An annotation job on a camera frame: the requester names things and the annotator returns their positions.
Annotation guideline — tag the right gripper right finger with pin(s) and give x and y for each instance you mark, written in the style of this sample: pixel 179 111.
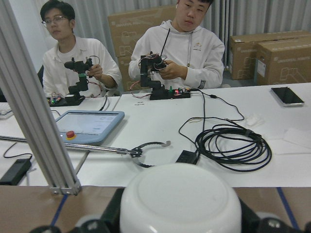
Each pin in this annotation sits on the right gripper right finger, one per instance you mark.
pixel 252 223

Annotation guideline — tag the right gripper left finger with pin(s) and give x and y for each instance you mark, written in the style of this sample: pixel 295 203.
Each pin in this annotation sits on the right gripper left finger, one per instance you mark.
pixel 107 222

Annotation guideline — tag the cream white cup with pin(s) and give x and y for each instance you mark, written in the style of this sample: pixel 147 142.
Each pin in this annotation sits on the cream white cup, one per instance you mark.
pixel 179 198

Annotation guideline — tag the brown paper table mat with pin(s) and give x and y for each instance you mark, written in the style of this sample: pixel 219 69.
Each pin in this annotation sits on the brown paper table mat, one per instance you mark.
pixel 23 208

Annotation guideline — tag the blue teach pendant tablet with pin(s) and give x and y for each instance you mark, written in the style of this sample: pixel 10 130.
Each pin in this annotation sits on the blue teach pendant tablet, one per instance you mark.
pixel 87 127

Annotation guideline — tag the black power adapter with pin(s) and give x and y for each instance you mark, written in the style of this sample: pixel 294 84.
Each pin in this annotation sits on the black power adapter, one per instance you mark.
pixel 16 172

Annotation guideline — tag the black smartphone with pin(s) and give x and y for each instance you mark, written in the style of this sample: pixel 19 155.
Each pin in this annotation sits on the black smartphone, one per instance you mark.
pixel 287 97

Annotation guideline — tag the person in white hoodie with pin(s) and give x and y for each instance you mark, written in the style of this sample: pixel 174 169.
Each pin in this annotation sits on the person in white hoodie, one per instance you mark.
pixel 194 54

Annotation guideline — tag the large cardboard box behind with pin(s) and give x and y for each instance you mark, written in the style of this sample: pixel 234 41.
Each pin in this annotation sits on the large cardboard box behind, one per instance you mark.
pixel 127 28

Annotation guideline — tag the person in white shirt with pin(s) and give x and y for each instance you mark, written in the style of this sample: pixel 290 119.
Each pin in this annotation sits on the person in white shirt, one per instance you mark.
pixel 104 76

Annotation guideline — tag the green handled reacher grabber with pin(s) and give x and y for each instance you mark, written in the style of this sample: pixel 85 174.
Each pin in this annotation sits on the green handled reacher grabber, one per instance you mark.
pixel 135 153

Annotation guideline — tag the aluminium frame post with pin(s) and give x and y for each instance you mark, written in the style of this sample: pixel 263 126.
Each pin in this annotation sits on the aluminium frame post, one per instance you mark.
pixel 24 93

